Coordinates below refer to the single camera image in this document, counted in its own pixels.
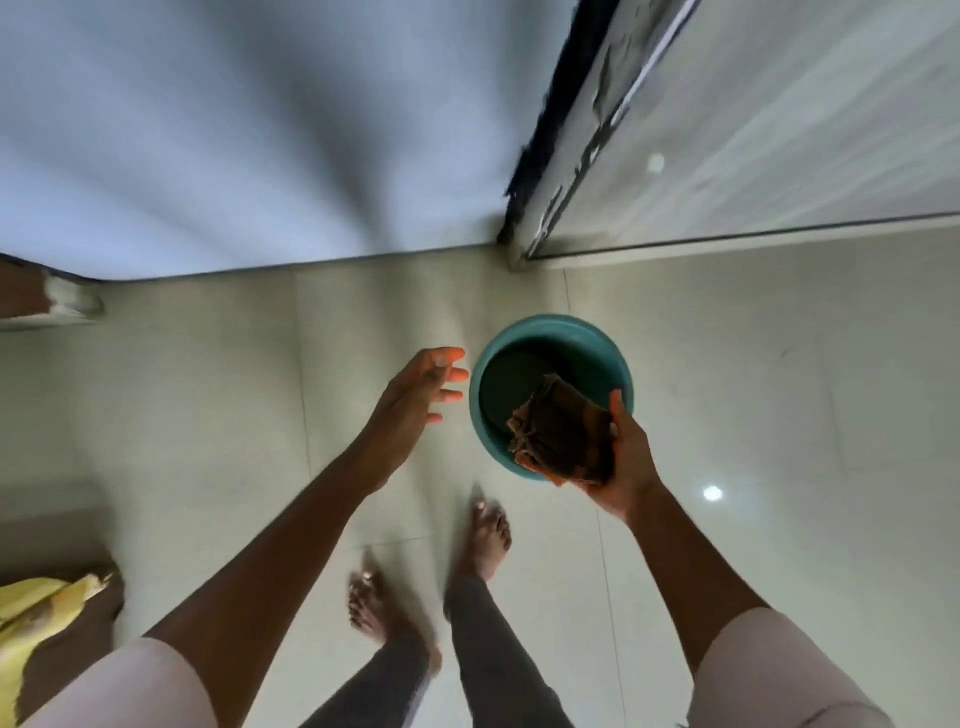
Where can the person's foot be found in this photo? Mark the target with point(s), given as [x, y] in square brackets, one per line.
[486, 536]
[379, 611]

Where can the person's left hand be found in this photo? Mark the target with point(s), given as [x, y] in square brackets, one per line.
[401, 420]

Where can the person's right hand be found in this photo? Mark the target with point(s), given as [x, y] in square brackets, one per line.
[634, 469]

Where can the brown wooden door edge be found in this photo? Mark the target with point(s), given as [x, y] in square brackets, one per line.
[34, 292]

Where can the person's right foot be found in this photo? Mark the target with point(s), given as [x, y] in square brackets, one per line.
[486, 536]

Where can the teal plastic bucket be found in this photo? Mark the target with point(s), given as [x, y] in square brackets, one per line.
[510, 375]

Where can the white shirt sleeve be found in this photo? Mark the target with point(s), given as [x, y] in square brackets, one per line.
[780, 675]
[124, 694]

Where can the brown cloth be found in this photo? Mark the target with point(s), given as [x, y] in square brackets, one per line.
[562, 435]

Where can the grey trouser leg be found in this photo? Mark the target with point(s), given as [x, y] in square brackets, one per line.
[499, 660]
[382, 694]

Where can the person's right thumb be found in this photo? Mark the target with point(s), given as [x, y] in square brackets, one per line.
[621, 420]

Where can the dark door frame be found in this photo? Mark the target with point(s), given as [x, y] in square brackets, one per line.
[559, 97]

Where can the grey door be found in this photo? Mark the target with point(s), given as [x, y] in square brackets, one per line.
[772, 112]

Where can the white right shirt sleeve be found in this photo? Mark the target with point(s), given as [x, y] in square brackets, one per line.
[780, 675]

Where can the person's left forearm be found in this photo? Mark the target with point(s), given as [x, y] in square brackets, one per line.
[277, 570]

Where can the person's left foot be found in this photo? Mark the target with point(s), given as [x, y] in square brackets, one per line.
[379, 611]

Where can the grey left trouser leg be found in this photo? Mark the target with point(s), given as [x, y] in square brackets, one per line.
[382, 694]

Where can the white left shirt sleeve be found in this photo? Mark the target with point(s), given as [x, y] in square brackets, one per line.
[124, 694]

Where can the person's left fingers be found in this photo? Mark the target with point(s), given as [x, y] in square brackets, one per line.
[450, 373]

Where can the yellow cloth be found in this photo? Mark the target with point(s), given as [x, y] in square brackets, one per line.
[30, 622]

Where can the person's right forearm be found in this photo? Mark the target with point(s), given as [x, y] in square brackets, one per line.
[686, 570]

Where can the grey right trouser leg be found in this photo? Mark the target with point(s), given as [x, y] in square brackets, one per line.
[499, 660]

